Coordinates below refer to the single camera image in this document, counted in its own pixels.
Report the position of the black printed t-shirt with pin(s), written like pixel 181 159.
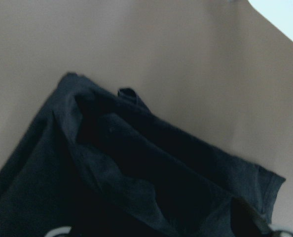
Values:
pixel 94 164

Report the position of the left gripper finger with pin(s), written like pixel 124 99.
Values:
pixel 246 222

